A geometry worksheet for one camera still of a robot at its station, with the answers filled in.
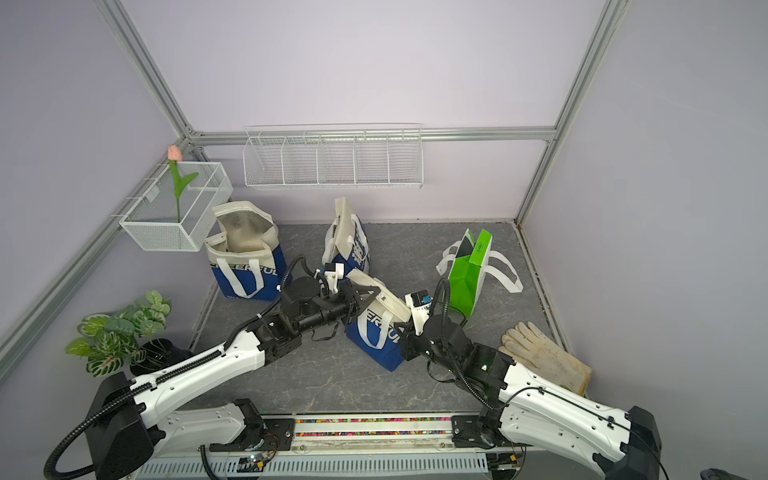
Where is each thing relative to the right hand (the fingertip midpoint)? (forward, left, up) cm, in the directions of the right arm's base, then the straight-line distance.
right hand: (397, 323), depth 73 cm
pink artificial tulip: (+36, +62, +14) cm, 73 cm away
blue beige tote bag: (+17, +40, +7) cm, 44 cm away
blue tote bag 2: (+23, +14, +3) cm, 28 cm away
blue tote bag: (+1, +7, -4) cm, 8 cm away
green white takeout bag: (+14, -19, +8) cm, 25 cm away
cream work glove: (0, -38, -18) cm, 42 cm away
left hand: (+3, +3, +9) cm, 10 cm away
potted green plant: (-7, +59, +7) cm, 60 cm away
